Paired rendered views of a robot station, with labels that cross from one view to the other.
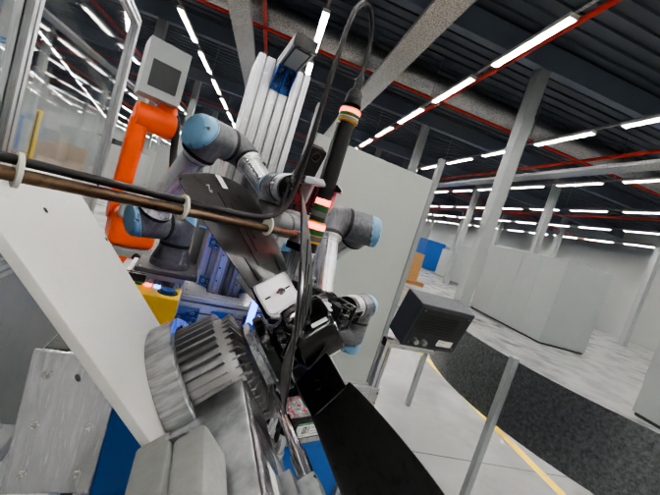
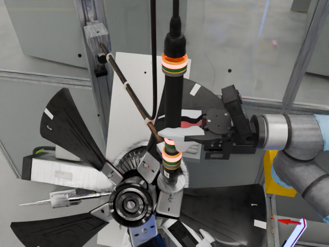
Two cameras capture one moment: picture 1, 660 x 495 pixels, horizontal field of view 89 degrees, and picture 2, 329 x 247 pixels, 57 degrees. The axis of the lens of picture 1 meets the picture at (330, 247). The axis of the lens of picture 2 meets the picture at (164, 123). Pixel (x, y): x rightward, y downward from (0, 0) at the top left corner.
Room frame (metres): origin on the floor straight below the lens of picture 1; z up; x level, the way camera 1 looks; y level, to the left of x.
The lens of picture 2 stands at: (0.92, -0.34, 1.91)
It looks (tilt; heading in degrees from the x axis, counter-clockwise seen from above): 44 degrees down; 122
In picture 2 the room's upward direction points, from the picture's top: straight up
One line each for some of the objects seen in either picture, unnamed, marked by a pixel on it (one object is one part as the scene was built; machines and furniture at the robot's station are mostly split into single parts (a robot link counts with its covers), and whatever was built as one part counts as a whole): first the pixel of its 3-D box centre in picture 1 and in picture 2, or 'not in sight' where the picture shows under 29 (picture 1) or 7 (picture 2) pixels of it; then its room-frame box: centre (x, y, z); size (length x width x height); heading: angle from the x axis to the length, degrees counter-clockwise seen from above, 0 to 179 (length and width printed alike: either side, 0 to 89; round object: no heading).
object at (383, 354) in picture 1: (380, 361); not in sight; (1.23, -0.31, 0.96); 0.03 x 0.03 x 0.20; 22
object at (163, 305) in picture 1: (145, 305); (280, 170); (0.92, 0.45, 1.02); 0.16 x 0.10 x 0.11; 112
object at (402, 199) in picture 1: (345, 264); not in sight; (2.73, -0.16, 1.10); 1.21 x 0.05 x 2.20; 112
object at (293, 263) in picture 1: (302, 256); (169, 168); (0.69, 0.05, 1.32); 0.09 x 0.07 x 0.10; 147
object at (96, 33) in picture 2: not in sight; (97, 37); (0.18, 0.38, 1.36); 0.10 x 0.07 x 0.08; 147
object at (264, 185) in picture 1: (275, 188); (306, 133); (0.94, 0.19, 1.45); 0.11 x 0.08 x 0.09; 32
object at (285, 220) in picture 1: (270, 222); (296, 167); (0.95, 0.18, 1.36); 0.11 x 0.08 x 0.11; 149
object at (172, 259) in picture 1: (172, 253); not in sight; (1.35, 0.61, 1.09); 0.15 x 0.15 x 0.10
